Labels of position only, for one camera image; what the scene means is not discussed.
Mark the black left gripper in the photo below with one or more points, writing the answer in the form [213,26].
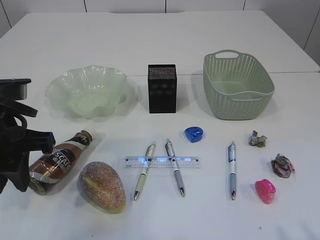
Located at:
[16,143]

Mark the sugared bread roll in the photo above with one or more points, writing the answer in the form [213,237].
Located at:
[103,186]

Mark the grey paper ball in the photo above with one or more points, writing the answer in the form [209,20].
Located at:
[258,141]

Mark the pink paper ball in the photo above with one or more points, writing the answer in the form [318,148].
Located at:
[282,166]

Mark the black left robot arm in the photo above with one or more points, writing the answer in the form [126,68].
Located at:
[13,112]

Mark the green wavy glass plate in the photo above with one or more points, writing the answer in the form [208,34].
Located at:
[88,92]

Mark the cream grip pen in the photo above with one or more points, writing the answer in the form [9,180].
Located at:
[144,172]

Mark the grey grip pen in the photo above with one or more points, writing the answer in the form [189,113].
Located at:
[176,170]

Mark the black mesh pen holder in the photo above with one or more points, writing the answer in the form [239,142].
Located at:
[162,88]

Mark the blue pencil sharpener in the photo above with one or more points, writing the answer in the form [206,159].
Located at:
[194,134]

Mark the blue grip pen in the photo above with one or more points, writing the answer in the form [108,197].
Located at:
[232,170]

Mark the green woven plastic basket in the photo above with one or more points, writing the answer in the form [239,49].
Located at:
[236,85]

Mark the pink pencil sharpener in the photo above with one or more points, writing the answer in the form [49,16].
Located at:
[265,190]

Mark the brown Nescafe coffee bottle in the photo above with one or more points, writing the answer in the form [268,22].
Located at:
[46,172]

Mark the clear plastic ruler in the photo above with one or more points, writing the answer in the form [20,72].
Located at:
[181,162]

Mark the wrist camera on blue bracket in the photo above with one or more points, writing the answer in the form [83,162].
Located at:
[14,88]

